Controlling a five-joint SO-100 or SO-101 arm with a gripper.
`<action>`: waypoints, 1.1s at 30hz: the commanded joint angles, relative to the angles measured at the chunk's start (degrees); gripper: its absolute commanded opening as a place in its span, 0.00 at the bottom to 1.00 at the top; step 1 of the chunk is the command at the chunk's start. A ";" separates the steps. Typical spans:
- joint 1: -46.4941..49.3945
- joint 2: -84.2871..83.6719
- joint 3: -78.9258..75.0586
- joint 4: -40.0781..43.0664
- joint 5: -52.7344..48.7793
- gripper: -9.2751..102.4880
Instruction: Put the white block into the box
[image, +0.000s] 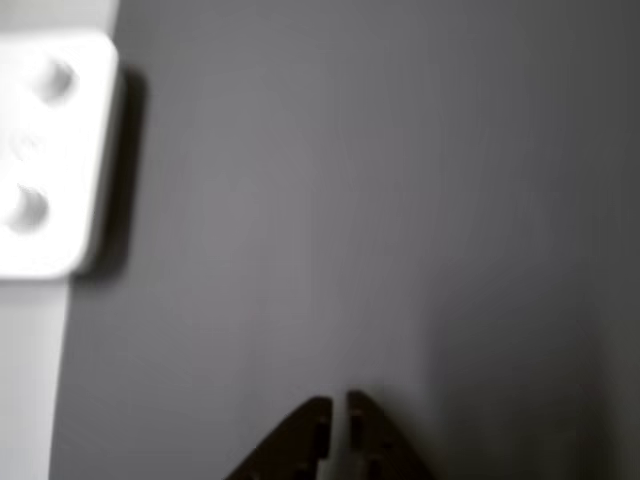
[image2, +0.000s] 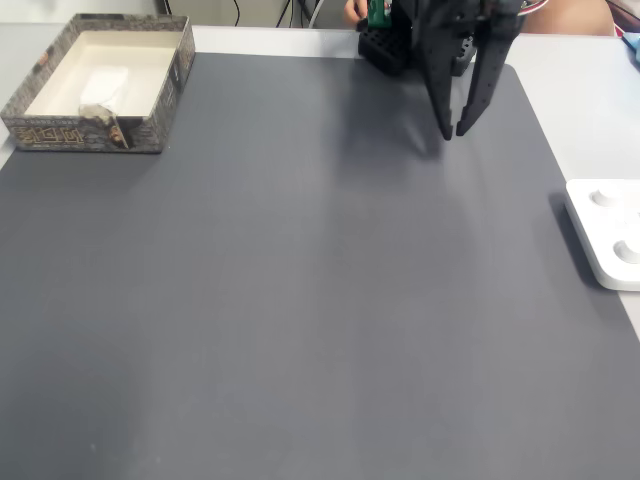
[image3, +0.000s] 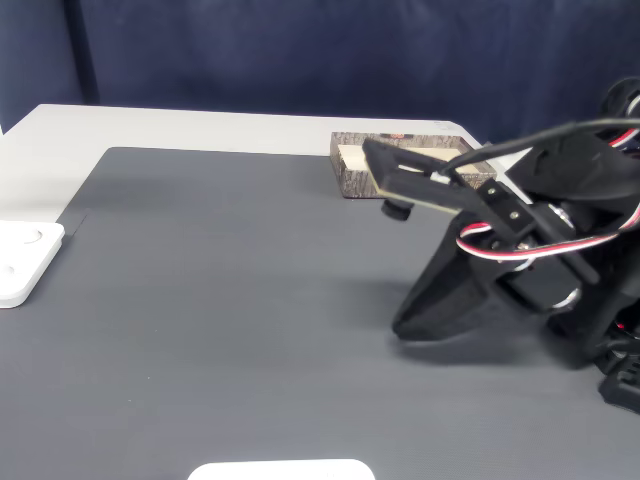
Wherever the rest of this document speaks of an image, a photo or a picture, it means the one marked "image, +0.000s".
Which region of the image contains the gray table mat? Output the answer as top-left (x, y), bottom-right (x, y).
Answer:
top-left (46, 0), bottom-right (640, 480)

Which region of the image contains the white plastic dimpled tray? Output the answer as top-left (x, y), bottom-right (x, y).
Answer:
top-left (0, 29), bottom-right (122, 282)

